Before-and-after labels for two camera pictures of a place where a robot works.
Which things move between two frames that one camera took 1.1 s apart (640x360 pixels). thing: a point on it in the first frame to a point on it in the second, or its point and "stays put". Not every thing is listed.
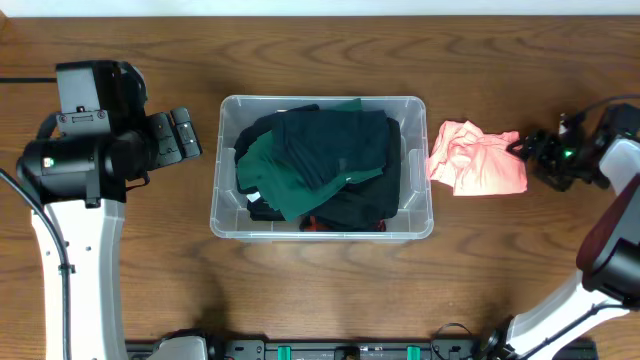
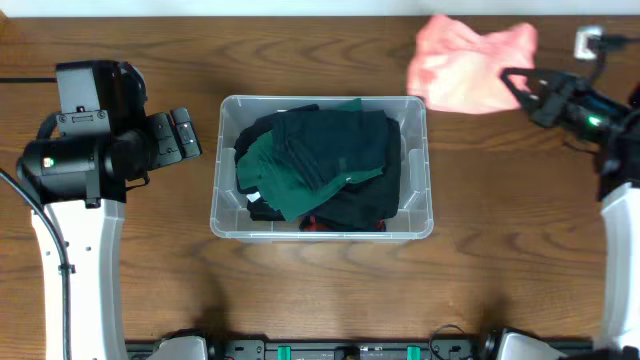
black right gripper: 548,140 to 546,112
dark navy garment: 322,147 stays put
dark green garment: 264,171 stays put
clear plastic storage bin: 321,168 stays put
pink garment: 474,162 to 459,71
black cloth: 259,209 stays put
